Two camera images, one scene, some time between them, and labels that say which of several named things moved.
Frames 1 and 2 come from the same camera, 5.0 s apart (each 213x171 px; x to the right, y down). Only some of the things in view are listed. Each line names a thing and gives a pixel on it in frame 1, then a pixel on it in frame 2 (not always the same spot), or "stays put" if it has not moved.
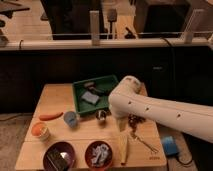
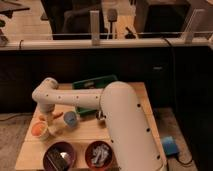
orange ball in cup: x=37 y=129 stays put
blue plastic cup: x=71 y=118 stays put
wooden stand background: x=123 y=22 stays put
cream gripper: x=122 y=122 -> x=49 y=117
